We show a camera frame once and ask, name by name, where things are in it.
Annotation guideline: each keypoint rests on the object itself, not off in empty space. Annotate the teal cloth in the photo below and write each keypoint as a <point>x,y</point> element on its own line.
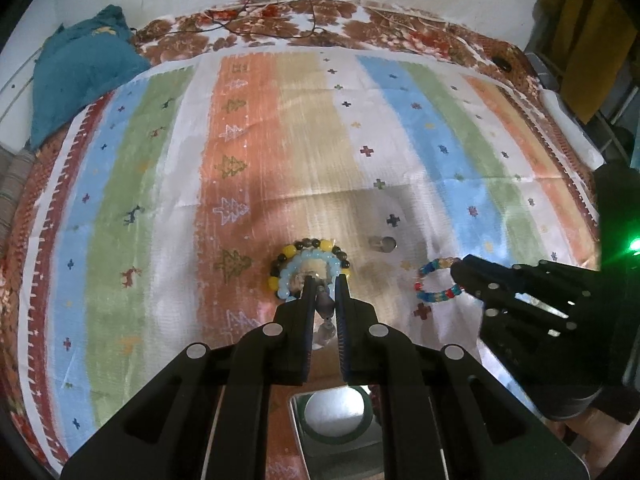
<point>80,65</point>

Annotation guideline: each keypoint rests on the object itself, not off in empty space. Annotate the yellow hanging cloth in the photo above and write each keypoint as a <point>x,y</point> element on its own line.
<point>580,25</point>

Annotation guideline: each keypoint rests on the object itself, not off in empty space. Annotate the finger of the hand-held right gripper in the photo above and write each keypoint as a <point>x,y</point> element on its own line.
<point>505,280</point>
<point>520,345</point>

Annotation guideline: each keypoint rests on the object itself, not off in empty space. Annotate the brown floral bedsheet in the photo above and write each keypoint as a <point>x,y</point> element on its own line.
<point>280,15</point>

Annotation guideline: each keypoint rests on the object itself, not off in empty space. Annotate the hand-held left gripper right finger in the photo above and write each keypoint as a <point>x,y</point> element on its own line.
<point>342,310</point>

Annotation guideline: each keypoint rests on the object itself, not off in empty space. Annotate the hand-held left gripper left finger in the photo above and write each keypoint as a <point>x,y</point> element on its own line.
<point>310,305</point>

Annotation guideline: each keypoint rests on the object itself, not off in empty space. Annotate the person's right forearm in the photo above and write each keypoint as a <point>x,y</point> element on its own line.
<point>585,435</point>

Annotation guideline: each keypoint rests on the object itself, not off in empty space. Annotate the striped printed cloth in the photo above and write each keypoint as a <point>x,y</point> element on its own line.
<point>310,150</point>

